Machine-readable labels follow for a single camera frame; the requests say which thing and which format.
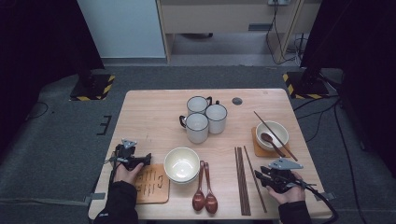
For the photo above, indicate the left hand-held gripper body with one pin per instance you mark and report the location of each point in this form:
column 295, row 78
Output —
column 127, row 155

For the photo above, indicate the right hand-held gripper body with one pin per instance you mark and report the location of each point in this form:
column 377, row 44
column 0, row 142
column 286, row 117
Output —
column 285, row 179

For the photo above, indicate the carved wooden coaster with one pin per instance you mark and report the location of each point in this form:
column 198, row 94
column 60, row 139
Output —
column 258, row 152
column 162, row 193

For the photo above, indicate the reddish brown wooden spoon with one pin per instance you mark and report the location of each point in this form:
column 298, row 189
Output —
column 211, row 203
column 198, row 200
column 266, row 137

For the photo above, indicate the cream ceramic bowl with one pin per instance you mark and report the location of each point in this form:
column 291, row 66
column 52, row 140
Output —
column 182, row 163
column 186, row 182
column 280, row 127

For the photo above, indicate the white mug black rim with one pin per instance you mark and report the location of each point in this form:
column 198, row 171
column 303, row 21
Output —
column 196, row 130
column 197, row 104
column 216, row 123

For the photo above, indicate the person's right hand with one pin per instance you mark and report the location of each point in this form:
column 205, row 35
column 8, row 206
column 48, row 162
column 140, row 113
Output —
column 292, row 196

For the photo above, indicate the person's left hand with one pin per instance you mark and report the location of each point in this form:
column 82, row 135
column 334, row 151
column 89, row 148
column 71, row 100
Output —
column 126, row 175

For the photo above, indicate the black floor tape mark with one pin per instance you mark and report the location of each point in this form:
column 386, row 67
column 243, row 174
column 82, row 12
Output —
column 107, row 124

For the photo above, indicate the grey tape strip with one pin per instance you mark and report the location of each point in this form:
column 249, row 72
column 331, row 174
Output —
column 329, row 196
column 95, row 197

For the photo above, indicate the black stand hazard striped base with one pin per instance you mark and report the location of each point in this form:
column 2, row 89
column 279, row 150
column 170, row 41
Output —
column 93, row 90
column 311, row 90

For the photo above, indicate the dark round table grommet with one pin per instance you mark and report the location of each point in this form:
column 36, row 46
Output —
column 237, row 101

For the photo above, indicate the pale partition panel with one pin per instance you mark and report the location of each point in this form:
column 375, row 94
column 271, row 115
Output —
column 124, row 28

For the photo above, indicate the black curtain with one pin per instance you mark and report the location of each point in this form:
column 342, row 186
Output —
column 31, row 46
column 367, row 62

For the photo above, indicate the white power socket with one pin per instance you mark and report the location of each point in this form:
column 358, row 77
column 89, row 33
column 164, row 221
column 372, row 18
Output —
column 278, row 2

